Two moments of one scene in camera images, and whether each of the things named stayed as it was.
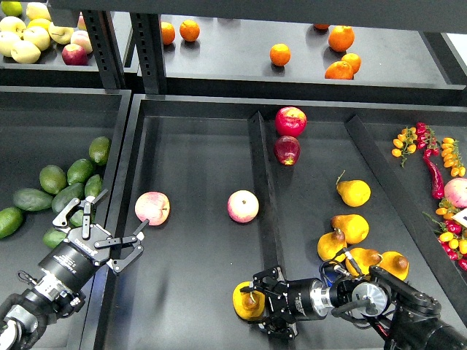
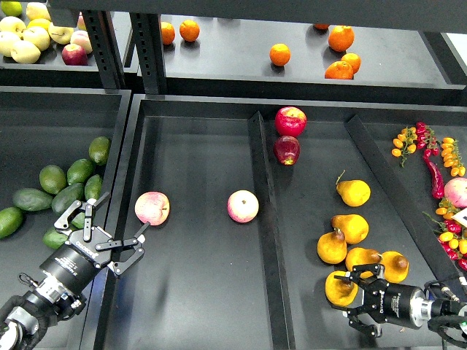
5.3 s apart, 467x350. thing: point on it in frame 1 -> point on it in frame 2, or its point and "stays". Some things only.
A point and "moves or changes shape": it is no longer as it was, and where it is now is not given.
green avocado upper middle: (79, 170) stays
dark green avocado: (76, 219) stays
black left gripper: (70, 263) stays
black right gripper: (301, 300) -> (384, 301)
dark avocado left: (31, 199) stays
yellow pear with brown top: (248, 305) moves or changes shape
